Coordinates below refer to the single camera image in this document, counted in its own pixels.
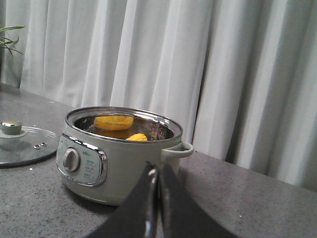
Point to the pale green electric cooking pot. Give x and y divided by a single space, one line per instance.
96 162

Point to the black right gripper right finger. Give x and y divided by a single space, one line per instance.
181 216

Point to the white pleated curtain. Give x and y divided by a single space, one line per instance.
240 76

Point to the green plant leaves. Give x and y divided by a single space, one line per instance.
7 43

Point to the glass pot lid with knob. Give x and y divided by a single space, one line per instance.
22 145

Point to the yellow corn cob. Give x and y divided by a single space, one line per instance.
137 137

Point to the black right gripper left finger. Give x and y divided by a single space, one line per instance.
136 217

